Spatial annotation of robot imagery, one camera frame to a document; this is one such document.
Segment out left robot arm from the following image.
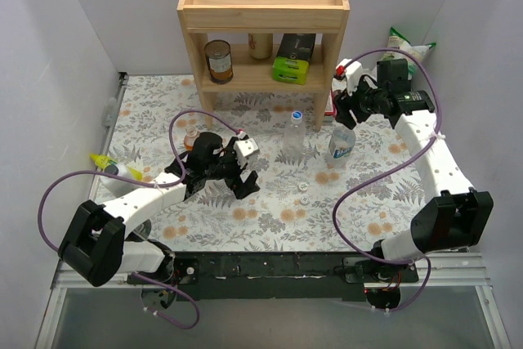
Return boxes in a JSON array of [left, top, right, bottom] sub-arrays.
[[58, 132, 260, 287]]

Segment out blue label water bottle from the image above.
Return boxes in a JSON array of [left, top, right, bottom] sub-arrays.
[[326, 127, 356, 167]]

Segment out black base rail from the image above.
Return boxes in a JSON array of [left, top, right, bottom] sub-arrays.
[[126, 248, 420, 311]]

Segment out wooden shelf rack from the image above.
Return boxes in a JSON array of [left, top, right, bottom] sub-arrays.
[[177, 0, 350, 130]]

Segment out green chips bag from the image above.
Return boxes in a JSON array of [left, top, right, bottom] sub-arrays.
[[379, 27, 436, 80]]

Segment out brown tin can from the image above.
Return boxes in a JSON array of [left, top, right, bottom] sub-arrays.
[[204, 39, 234, 84]]

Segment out black box on shelf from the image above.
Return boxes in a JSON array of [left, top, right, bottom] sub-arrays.
[[276, 34, 316, 62]]

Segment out clear plastic bottle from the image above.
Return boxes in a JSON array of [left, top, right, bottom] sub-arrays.
[[282, 119, 306, 164]]

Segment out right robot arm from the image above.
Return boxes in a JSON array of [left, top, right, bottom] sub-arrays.
[[333, 59, 494, 282]]

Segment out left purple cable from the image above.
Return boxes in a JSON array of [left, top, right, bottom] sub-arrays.
[[37, 110, 250, 330]]

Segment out orange drink bottle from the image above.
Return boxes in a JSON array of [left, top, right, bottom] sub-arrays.
[[183, 126, 199, 151]]

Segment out blue white bottle cap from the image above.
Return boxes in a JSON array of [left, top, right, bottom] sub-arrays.
[[291, 110, 303, 124]]

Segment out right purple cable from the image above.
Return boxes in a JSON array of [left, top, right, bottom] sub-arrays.
[[332, 47, 445, 312]]

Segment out cream cylindrical jar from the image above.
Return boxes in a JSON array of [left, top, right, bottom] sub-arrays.
[[248, 33, 273, 60]]

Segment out dark red snack bar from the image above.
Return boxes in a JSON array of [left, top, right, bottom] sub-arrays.
[[324, 91, 337, 121]]

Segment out purple cable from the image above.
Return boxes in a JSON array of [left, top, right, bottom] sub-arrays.
[[37, 110, 250, 330], [332, 47, 445, 312]]

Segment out yellow squeeze bottle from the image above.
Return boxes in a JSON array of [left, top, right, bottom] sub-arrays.
[[89, 154, 142, 181]]

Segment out floral patterned table mat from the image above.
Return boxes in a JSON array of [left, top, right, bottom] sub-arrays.
[[107, 75, 427, 252]]

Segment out green wipes pack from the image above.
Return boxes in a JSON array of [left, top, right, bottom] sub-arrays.
[[272, 56, 310, 85]]

